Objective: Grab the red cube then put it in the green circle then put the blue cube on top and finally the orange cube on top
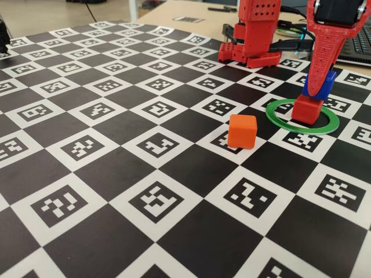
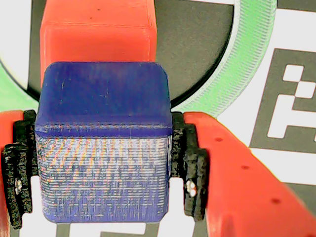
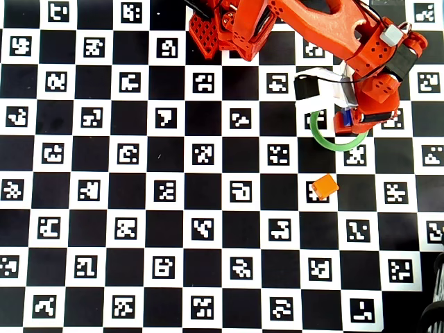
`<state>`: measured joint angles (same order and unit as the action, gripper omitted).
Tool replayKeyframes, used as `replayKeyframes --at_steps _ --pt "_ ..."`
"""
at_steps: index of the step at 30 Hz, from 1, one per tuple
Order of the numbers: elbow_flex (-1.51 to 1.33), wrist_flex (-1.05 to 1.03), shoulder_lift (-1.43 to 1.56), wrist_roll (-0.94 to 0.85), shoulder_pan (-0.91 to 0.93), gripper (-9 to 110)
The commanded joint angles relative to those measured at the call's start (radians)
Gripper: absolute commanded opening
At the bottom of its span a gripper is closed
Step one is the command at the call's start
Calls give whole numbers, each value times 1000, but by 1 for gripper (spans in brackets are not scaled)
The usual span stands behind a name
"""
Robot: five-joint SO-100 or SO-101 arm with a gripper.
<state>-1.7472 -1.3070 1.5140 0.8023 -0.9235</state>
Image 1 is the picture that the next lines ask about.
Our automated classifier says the red gripper black motor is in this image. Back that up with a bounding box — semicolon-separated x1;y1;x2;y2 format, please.
305;0;367;98

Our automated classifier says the blue cube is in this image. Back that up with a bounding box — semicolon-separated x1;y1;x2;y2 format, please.
301;70;337;101

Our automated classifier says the red cube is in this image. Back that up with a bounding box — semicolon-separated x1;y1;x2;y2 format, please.
290;94;324;125

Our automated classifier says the orange cube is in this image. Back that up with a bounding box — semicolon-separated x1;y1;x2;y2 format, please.
227;114;258;150

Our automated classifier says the red perforated robot base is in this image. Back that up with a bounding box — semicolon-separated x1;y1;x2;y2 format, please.
219;42;281;70

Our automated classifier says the grey laptop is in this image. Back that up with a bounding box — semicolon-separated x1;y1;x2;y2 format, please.
336;25;371;67

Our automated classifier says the black power plug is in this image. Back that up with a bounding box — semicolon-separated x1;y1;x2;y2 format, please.
268;39;314;53

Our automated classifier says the green white disc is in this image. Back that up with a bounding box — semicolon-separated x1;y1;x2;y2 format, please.
277;28;303;37

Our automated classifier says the black white marker strip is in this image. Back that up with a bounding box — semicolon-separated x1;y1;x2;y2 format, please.
173;16;206;24

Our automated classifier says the black white marker checkerboard mat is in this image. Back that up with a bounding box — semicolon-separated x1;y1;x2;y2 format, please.
0;20;371;278

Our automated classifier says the white table leg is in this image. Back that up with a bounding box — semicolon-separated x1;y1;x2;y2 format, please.
128;0;139;23

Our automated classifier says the black stand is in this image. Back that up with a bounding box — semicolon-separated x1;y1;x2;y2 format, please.
0;19;12;53

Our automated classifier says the black usb cable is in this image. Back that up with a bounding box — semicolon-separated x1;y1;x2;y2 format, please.
277;20;311;38

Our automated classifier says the green flat ring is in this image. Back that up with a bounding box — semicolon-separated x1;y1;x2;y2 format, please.
265;98;340;136

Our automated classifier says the thin black floor cable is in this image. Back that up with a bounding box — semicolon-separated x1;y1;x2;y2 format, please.
83;0;98;23

